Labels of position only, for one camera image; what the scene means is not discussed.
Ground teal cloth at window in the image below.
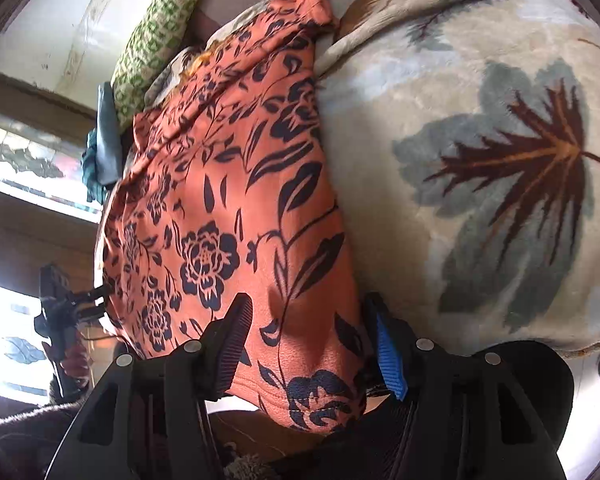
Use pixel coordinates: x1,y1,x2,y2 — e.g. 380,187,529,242
81,129,108,205

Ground light blue folded cloth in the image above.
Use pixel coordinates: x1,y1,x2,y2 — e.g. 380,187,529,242
96,81,123,186

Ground green white patterned pillow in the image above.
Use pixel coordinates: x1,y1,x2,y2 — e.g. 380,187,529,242
111,0,198,130

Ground person's left hand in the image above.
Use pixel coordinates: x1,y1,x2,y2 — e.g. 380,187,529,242
60,341,90,384

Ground orange floral garment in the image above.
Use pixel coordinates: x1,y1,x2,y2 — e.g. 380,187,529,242
102,0,365,434

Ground cream leaf-pattern fleece blanket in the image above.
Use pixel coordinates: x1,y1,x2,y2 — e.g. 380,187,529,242
144,0,600,359

